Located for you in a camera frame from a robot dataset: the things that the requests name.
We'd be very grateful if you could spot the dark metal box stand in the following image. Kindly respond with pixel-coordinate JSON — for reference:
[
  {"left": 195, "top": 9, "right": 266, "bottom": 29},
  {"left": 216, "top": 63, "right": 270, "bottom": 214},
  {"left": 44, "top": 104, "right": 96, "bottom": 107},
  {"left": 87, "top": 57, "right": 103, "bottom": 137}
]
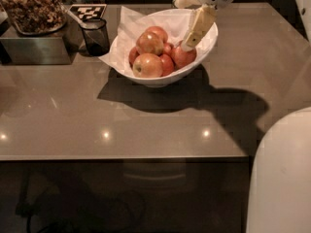
[{"left": 0, "top": 19, "right": 83, "bottom": 65}]

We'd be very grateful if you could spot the front yellow-red apple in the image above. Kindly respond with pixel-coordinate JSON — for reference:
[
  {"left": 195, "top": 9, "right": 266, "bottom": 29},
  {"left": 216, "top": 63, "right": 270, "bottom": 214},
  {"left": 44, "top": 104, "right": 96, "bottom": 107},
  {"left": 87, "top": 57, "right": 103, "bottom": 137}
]
[{"left": 132, "top": 53, "right": 163, "bottom": 79}]

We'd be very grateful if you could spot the white ceramic bowl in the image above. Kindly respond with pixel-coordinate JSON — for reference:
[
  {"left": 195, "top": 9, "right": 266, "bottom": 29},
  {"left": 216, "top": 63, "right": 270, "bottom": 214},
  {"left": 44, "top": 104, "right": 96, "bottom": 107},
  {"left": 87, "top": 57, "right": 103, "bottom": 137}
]
[{"left": 109, "top": 8, "right": 219, "bottom": 88}]

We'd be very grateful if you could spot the black white marker tag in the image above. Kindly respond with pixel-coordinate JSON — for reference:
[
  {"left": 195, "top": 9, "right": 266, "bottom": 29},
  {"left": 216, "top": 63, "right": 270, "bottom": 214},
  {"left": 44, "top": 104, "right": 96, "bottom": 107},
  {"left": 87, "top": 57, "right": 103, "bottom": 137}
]
[{"left": 69, "top": 4, "right": 107, "bottom": 21}]

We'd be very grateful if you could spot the left hidden red apple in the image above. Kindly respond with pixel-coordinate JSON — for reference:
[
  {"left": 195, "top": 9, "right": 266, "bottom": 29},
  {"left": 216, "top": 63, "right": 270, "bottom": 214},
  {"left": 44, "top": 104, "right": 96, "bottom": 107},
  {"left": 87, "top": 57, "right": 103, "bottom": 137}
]
[{"left": 128, "top": 47, "right": 139, "bottom": 66}]

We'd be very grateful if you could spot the black mesh cup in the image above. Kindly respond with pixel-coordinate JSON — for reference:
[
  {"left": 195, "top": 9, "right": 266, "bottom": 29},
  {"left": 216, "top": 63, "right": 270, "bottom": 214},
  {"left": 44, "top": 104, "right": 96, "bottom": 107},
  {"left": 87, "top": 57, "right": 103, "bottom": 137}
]
[{"left": 81, "top": 18, "right": 110, "bottom": 56}]

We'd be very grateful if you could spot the small red apple front-centre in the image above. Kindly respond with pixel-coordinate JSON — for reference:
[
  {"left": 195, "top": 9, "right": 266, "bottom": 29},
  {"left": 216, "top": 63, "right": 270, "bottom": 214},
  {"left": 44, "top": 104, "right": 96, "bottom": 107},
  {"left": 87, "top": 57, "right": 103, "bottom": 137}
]
[{"left": 160, "top": 54, "right": 175, "bottom": 77}]

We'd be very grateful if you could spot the small centre red apple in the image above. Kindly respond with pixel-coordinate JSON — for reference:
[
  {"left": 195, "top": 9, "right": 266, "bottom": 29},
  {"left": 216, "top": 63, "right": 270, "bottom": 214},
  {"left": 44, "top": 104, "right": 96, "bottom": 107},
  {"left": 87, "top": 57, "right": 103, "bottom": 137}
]
[{"left": 163, "top": 43, "right": 174, "bottom": 56}]

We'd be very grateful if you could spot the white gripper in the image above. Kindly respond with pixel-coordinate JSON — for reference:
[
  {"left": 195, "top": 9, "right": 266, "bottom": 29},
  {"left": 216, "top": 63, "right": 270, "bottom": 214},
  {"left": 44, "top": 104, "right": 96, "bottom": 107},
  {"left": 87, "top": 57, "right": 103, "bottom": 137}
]
[{"left": 174, "top": 0, "right": 234, "bottom": 51}]

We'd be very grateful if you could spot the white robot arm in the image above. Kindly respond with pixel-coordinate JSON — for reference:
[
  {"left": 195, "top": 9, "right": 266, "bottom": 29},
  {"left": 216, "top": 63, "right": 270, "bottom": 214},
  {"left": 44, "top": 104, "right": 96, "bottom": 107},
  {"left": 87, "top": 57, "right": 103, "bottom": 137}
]
[{"left": 174, "top": 0, "right": 311, "bottom": 233}]

